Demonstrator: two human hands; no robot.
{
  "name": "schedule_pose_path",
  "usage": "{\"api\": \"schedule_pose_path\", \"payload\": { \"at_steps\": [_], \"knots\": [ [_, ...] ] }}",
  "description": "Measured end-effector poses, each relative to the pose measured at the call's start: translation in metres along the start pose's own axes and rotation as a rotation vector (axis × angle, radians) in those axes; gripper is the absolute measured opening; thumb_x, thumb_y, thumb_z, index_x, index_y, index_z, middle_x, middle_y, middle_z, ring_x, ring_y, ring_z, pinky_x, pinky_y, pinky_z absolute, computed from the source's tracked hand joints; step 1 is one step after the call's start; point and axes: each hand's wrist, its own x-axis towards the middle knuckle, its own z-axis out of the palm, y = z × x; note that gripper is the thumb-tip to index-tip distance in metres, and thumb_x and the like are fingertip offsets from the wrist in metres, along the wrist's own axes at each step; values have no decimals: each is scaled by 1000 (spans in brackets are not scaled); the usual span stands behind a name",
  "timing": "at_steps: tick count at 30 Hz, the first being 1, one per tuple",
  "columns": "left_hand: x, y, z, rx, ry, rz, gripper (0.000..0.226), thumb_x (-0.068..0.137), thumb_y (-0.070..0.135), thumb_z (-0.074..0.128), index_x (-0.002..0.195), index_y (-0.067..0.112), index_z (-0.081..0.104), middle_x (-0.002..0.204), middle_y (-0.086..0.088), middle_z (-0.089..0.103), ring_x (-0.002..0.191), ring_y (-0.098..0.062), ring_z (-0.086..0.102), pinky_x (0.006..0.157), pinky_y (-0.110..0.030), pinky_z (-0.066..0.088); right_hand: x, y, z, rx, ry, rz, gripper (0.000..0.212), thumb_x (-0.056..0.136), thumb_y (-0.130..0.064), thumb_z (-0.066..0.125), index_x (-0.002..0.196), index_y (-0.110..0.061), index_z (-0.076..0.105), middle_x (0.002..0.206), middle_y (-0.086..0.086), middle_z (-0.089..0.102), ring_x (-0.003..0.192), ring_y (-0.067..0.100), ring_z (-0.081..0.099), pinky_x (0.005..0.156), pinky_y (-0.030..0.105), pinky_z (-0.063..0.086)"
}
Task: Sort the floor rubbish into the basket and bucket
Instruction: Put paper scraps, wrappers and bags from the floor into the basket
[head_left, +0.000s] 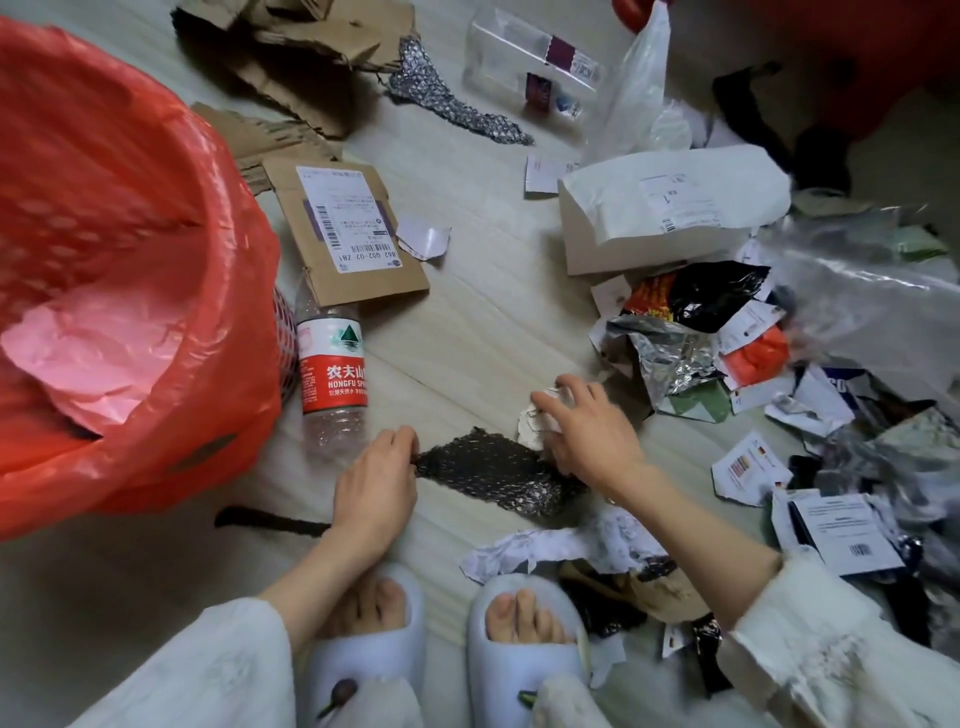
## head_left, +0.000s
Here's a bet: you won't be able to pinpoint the person's right foot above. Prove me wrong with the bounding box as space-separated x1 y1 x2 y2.
483 588 575 646

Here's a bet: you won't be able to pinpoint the black white patterned cloth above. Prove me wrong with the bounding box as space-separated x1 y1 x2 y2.
386 35 536 148

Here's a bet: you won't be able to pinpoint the clear plastic box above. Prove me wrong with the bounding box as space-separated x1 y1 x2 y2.
463 8 605 121

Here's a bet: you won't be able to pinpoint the white right sleeve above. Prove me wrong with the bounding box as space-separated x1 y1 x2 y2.
716 554 960 728

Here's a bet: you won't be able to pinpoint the plastic bottle red label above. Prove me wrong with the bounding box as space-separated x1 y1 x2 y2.
294 281 370 459

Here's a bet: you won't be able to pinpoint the brown labelled cardboard mailer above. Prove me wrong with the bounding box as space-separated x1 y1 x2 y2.
262 155 431 309

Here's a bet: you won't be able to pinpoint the person's foot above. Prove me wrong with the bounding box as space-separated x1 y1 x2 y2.
483 588 575 646
322 573 410 643

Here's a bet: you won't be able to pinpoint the pink plastic bag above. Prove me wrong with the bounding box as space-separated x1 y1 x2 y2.
0 281 189 440

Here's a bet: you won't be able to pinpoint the light trousers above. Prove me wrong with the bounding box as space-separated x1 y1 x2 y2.
322 671 595 728

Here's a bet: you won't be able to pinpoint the person's right forearm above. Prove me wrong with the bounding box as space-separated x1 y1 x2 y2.
607 464 785 631

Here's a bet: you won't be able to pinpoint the white sleeve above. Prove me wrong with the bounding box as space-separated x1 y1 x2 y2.
716 554 960 728
71 596 298 728

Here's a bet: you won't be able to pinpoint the red-lined waste basket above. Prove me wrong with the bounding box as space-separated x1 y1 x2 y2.
0 14 301 541

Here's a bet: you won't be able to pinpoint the white parcel bag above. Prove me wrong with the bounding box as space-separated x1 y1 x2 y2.
558 144 793 277

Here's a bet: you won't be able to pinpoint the white left slipper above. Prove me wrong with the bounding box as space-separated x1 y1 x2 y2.
299 562 427 728

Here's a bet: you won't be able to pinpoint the black mesh piece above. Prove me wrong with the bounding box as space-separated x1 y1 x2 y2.
793 125 853 193
710 63 796 174

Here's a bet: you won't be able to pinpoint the person's left foot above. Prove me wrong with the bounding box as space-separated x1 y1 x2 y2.
322 573 410 643

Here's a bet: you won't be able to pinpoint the white left sleeve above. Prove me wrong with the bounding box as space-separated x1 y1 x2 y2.
71 596 298 728

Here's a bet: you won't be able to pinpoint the orange plastic scrap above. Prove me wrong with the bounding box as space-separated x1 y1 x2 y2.
723 326 793 384

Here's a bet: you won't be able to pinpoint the person's left hand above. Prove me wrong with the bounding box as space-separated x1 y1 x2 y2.
329 425 421 553

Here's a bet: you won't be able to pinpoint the red plastic stool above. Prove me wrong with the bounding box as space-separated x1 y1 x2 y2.
611 0 960 144

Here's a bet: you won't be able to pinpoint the person's left forearm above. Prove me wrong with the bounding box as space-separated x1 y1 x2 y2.
258 521 391 654

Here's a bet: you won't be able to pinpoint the torn cardboard pieces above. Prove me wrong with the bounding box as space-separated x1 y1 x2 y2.
170 0 418 140

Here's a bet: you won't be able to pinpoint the person's right hand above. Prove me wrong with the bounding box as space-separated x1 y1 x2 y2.
530 373 646 500

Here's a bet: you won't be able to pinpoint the white right slipper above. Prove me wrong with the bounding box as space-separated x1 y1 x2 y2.
467 573 594 728

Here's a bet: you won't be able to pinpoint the white slipper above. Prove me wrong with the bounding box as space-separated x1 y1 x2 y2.
299 562 427 728
467 573 594 728

